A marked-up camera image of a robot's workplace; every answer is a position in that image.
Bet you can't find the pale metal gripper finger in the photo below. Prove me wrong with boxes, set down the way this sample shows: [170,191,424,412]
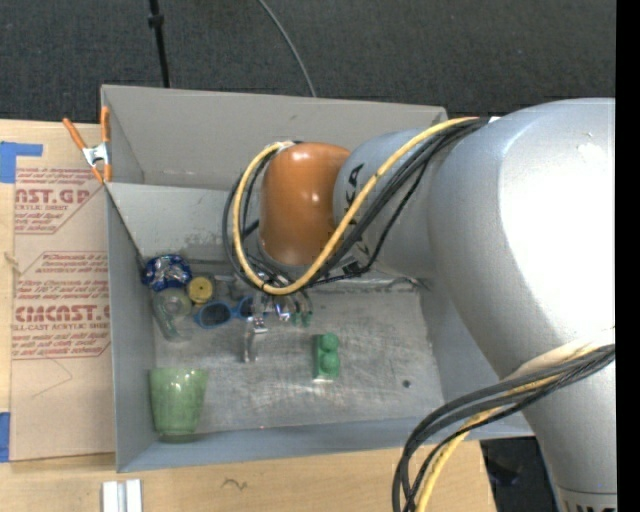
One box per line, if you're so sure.
[242,318,269,364]

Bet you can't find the blue sunglasses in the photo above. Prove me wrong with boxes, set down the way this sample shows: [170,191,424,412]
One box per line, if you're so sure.
[193,295,257,330]

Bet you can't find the grey metal bin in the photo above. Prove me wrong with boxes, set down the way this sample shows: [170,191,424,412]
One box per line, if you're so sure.
[99,83,534,474]

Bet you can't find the yellow round disc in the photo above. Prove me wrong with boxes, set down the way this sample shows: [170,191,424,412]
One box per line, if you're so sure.
[185,275,217,305]

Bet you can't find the green toy block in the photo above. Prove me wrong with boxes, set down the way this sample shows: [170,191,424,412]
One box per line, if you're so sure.
[311,332,342,384]

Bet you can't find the clear glass cup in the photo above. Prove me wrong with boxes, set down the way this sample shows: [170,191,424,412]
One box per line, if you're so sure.
[152,289,194,342]

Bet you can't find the green plastic cup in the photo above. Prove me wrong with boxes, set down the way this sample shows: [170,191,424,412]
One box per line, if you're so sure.
[147,366,210,444]

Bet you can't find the blue foil packet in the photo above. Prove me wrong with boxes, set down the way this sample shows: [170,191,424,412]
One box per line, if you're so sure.
[140,253,194,293]

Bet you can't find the brown cardboard board red print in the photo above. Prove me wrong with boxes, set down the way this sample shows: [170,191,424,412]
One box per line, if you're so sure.
[0,118,118,463]

